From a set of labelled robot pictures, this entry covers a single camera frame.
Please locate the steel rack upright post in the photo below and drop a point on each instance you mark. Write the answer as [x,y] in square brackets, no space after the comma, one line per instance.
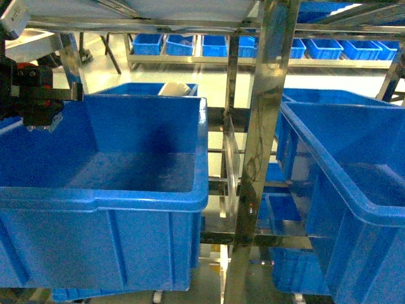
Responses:
[275,41]

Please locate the red mushroom push button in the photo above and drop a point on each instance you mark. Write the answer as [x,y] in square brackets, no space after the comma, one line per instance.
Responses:
[36,112]

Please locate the blue target bin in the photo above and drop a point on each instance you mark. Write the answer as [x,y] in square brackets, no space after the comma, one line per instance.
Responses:
[345,168]
[111,199]

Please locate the white object in rear bin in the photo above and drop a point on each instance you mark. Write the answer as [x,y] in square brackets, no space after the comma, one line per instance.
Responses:
[174,89]

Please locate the right blue target bin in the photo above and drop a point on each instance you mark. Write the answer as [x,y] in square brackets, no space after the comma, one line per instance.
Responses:
[345,168]

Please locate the left blue target bin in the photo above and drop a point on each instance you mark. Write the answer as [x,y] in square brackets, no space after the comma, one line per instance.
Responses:
[111,199]

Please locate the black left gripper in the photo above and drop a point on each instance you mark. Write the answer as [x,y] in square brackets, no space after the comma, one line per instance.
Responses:
[10,103]

